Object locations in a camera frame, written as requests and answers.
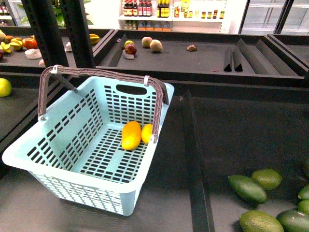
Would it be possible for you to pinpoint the yellow lemon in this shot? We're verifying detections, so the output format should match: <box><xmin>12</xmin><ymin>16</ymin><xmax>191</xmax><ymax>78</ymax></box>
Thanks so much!
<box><xmin>141</xmin><ymin>124</ymin><xmax>153</xmax><ymax>144</ymax></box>

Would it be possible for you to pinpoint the brown basket handle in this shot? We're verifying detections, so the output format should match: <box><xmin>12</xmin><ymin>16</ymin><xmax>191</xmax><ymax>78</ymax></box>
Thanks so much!
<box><xmin>37</xmin><ymin>65</ymin><xmax>169</xmax><ymax>144</ymax></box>

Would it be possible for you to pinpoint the yellow mango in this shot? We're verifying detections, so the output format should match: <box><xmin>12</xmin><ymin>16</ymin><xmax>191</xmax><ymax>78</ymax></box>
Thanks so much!
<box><xmin>122</xmin><ymin>121</ymin><xmax>141</xmax><ymax>150</ymax></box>

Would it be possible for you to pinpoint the light blue plastic basket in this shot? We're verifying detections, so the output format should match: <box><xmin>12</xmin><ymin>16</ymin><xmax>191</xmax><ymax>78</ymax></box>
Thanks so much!
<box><xmin>1</xmin><ymin>76</ymin><xmax>175</xmax><ymax>217</ymax></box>

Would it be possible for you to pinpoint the white shelf with bottles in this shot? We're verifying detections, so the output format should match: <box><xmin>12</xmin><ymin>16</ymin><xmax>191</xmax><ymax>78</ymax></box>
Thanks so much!
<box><xmin>118</xmin><ymin>0</ymin><xmax>248</xmax><ymax>34</ymax></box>

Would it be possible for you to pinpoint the green avocado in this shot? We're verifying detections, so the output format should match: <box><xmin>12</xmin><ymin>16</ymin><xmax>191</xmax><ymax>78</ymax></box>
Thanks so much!
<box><xmin>228</xmin><ymin>174</ymin><xmax>267</xmax><ymax>204</ymax></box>

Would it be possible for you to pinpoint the black tray divider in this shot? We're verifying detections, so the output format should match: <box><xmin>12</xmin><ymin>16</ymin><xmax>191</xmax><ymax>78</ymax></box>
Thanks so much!
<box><xmin>183</xmin><ymin>90</ymin><xmax>215</xmax><ymax>232</ymax></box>

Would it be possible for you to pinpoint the green lime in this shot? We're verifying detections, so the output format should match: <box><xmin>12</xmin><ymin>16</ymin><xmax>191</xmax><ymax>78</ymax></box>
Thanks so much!
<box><xmin>0</xmin><ymin>78</ymin><xmax>12</xmax><ymax>97</ymax></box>

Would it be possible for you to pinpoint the glass door refrigerator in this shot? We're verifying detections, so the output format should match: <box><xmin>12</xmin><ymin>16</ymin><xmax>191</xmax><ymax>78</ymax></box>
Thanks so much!
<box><xmin>239</xmin><ymin>0</ymin><xmax>309</xmax><ymax>36</ymax></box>

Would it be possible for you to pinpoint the black metal shelf frame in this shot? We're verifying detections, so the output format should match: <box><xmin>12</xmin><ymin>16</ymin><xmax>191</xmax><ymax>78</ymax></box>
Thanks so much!
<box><xmin>22</xmin><ymin>0</ymin><xmax>95</xmax><ymax>68</ymax></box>

